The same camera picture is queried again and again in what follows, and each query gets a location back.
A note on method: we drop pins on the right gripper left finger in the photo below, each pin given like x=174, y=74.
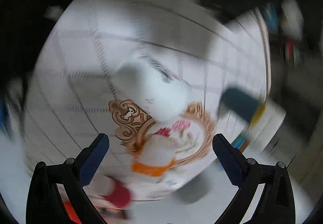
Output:
x=44, y=202

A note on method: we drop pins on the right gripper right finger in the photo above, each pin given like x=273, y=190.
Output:
x=276, y=204

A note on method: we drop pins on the red paper cup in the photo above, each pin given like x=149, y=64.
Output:
x=113, y=191

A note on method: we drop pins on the teal cup yellow inside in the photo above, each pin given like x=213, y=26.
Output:
x=244, y=105

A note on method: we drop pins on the orange white paper cup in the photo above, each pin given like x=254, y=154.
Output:
x=156, y=157

